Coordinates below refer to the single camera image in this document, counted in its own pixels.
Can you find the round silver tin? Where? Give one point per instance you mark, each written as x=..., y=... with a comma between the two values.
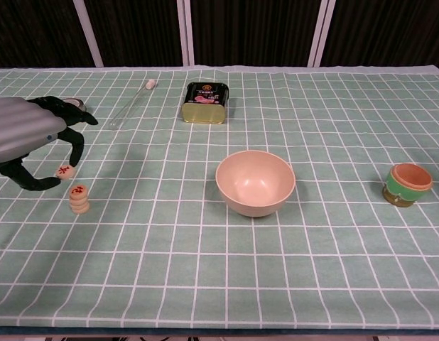
x=77, y=103

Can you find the white partition post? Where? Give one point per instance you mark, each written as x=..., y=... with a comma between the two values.
x=89, y=33
x=322, y=32
x=185, y=32

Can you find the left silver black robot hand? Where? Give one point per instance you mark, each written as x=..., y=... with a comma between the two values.
x=20, y=128

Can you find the round chess piece black character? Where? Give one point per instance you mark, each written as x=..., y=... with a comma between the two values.
x=80, y=210

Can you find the green orange small cup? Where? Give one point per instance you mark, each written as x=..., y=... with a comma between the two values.
x=406, y=188

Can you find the green checkered tablecloth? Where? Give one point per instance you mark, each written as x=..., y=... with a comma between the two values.
x=241, y=270

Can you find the clear test tube white stopper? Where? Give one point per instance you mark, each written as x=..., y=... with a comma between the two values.
x=129, y=106

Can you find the beige bowl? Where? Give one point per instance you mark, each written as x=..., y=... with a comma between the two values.
x=255, y=184

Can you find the black gold luncheon meat can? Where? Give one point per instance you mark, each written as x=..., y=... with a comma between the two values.
x=204, y=103

